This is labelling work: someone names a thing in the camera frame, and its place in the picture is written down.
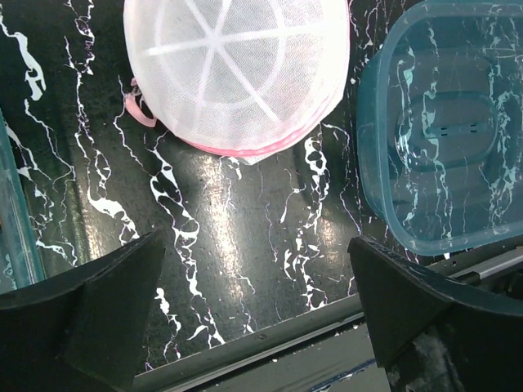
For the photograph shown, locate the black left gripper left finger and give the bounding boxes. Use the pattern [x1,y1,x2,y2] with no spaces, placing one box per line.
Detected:
[1,232,165,391]

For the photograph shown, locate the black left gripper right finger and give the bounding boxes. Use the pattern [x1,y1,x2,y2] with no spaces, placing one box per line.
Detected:
[348,237,522,391]

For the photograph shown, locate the left teal plastic bin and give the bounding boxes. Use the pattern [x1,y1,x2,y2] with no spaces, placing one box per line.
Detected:
[1,120,45,290]

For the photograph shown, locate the teal plastic bin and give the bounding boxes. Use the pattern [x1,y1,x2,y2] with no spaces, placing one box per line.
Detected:
[1,120,45,290]
[356,1,522,256]

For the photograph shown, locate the right teal plastic bin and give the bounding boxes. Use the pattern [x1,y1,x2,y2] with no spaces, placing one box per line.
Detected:
[356,1,522,256]

